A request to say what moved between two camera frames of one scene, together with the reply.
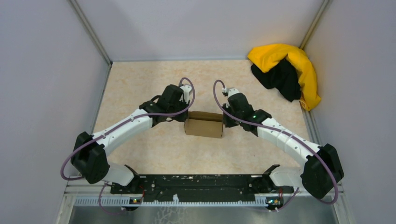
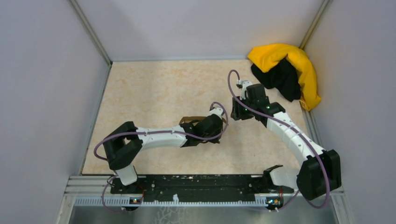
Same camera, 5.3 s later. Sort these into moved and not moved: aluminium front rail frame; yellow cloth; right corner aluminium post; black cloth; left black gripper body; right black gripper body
Moved: right black gripper body; left black gripper body
Not moved: aluminium front rail frame; black cloth; yellow cloth; right corner aluminium post
